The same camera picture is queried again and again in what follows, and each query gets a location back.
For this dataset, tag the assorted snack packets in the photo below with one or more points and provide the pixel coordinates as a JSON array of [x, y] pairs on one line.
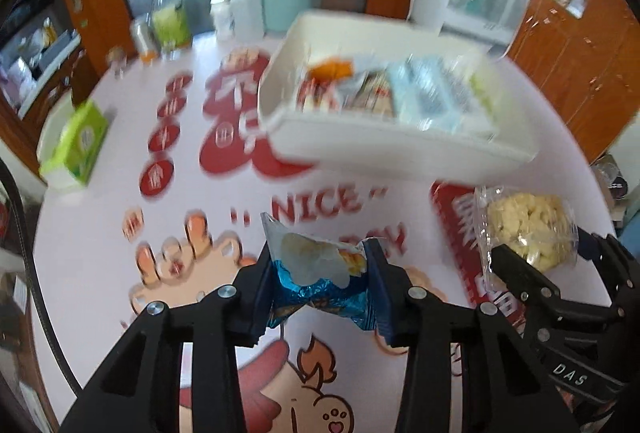
[[370, 90]]

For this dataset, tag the blue foil snack packet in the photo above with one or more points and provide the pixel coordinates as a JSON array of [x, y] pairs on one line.
[[320, 283]]

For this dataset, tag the clear packet of pale pieces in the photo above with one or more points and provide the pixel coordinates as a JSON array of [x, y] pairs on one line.
[[525, 223]]

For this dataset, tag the white basin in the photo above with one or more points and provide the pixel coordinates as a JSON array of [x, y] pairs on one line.
[[50, 133]]

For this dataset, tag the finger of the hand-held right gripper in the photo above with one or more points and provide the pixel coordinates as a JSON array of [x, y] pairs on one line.
[[612, 255], [525, 280]]

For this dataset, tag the wooden floor cabinet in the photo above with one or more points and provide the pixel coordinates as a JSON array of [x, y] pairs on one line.
[[575, 63]]

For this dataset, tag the pale green snack packet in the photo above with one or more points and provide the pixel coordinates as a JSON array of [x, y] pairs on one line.
[[480, 88]]

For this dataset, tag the clear glass jar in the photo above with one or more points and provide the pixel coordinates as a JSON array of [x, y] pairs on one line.
[[142, 38]]

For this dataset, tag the wooden shelf cabinet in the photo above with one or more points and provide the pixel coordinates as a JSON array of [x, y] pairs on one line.
[[30, 58]]

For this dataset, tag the mint green canister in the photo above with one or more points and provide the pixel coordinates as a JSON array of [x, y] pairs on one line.
[[287, 3]]

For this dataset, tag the light blue snack packet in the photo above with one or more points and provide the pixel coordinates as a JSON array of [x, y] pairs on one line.
[[442, 98], [407, 93]]

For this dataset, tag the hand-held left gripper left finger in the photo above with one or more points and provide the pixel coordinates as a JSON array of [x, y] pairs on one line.
[[260, 300]]

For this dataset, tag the white squeeze bottle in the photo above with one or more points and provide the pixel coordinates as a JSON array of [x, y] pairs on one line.
[[247, 13]]

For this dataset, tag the green tissue pack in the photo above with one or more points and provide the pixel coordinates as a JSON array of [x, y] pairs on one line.
[[77, 145]]

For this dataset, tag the white plastic storage box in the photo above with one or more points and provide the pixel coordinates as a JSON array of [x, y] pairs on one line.
[[400, 158]]

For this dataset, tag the clear bottle with green label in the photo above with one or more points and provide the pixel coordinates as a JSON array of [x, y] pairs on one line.
[[167, 20]]

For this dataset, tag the orange snack packet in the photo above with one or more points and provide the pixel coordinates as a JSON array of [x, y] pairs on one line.
[[330, 70]]

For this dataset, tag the small white jar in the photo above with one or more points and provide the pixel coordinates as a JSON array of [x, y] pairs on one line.
[[222, 18]]

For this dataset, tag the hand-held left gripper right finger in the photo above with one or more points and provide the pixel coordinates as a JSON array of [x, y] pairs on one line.
[[382, 295]]

